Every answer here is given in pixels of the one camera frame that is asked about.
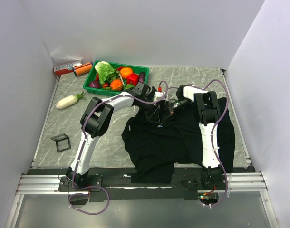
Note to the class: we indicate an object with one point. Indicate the orange cylinder can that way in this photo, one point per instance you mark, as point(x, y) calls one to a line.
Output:
point(82, 69)

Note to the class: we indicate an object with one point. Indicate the green toy lettuce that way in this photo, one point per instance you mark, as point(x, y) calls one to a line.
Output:
point(106, 72)

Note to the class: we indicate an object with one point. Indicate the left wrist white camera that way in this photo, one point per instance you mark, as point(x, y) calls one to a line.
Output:
point(159, 95)

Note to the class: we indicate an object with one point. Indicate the purple toy onion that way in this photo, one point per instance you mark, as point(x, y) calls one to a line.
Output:
point(94, 84)

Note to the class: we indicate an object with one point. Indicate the red toy bell pepper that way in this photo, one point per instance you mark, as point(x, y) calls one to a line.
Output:
point(132, 79)

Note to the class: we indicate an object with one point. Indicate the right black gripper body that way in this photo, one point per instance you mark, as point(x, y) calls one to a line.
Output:
point(173, 108)

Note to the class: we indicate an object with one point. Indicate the white toy radish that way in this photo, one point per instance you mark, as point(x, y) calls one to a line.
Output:
point(69, 101)

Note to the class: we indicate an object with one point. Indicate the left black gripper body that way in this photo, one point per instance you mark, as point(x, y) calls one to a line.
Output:
point(149, 115)

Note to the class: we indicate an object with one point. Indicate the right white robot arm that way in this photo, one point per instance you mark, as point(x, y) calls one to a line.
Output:
point(207, 114)

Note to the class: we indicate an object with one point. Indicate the purple toy eggplant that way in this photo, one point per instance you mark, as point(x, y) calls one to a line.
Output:
point(142, 76)

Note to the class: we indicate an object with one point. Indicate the green plastic crate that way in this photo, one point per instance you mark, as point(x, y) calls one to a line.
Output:
point(105, 88)

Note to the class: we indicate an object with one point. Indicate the orange toy pumpkin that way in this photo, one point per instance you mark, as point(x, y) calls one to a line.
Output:
point(116, 85)

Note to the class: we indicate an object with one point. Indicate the black t-shirt garment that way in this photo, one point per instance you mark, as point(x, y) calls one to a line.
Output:
point(154, 150)

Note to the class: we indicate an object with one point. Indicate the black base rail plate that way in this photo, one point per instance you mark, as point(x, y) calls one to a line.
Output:
point(118, 184)

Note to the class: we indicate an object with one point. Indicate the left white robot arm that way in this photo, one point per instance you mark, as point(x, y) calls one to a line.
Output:
point(96, 120)

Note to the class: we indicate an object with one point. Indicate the small black stand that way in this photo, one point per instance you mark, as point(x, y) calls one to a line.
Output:
point(62, 142)

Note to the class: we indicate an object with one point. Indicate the orange toy fruit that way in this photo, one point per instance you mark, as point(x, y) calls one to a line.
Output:
point(126, 72)

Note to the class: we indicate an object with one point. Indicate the red white box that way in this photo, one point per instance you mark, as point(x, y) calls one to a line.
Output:
point(66, 68)

